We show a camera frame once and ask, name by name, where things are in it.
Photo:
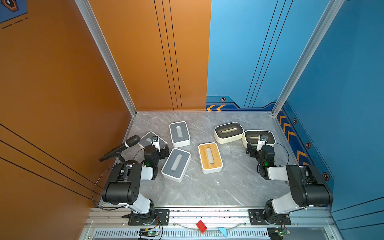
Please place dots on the green circuit board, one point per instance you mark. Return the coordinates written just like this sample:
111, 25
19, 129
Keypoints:
275, 234
149, 234

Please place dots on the grey lid tissue box left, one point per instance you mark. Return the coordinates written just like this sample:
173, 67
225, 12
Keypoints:
146, 140

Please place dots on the grey lid tissue box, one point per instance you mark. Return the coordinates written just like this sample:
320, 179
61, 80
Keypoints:
176, 165
180, 135
146, 140

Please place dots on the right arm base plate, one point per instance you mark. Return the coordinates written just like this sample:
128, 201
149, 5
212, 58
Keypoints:
259, 217

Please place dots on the red plastic block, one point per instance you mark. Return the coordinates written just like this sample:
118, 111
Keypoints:
201, 226

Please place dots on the grey lid tissue box back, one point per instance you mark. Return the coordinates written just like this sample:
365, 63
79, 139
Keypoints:
180, 135

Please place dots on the blue triangle piece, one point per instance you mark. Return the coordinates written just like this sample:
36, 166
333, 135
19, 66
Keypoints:
223, 231

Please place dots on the dark lid cream box left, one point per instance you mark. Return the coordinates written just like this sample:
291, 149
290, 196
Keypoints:
229, 132

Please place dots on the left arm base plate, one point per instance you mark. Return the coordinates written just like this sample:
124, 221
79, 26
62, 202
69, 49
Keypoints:
156, 216

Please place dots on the grey lid tissue box front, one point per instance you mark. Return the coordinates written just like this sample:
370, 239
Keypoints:
176, 165

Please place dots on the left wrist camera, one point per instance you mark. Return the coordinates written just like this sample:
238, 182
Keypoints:
156, 142

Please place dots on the right green circuit board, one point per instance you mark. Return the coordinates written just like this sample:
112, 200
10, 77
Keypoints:
275, 234

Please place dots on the dark lid cream box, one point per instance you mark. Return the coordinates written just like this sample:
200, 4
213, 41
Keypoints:
252, 137
229, 132

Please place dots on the right aluminium corner post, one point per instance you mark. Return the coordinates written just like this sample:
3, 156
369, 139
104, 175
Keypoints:
319, 32

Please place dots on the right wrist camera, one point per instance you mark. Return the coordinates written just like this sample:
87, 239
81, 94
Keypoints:
262, 140

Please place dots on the left aluminium corner post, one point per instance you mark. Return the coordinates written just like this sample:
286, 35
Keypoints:
101, 42

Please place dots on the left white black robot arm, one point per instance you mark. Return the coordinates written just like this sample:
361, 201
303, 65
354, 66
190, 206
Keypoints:
123, 184

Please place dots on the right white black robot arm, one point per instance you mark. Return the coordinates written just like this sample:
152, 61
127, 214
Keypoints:
307, 186

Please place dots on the bamboo lid white tissue box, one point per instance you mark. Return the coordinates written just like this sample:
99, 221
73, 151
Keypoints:
210, 157

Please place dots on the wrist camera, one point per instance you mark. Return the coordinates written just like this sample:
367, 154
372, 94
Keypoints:
262, 140
156, 142

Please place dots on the dark lid cream box right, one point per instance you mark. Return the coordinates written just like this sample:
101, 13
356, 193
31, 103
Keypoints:
252, 137

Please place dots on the aluminium corner post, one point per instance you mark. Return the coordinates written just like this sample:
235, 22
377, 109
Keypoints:
319, 32
101, 42

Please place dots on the black microphone on stand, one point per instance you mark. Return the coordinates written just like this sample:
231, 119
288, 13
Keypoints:
117, 151

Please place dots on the left green circuit board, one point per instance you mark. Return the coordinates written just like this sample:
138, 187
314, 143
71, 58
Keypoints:
149, 234

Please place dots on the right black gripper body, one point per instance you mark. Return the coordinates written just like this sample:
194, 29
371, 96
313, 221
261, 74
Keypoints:
255, 154

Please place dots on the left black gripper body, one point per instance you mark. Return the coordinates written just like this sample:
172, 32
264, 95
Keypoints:
161, 155

